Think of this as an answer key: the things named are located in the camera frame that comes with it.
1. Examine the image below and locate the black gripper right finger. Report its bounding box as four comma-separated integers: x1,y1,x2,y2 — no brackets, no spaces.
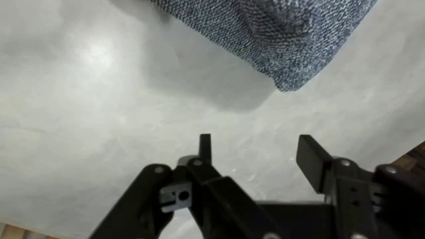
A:
294,134,425,239

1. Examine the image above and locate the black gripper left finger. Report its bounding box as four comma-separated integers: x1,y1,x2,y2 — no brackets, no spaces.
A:
87,133,284,239

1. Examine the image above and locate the grey towel with white trim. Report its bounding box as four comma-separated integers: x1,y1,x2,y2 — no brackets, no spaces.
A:
150,0,379,93

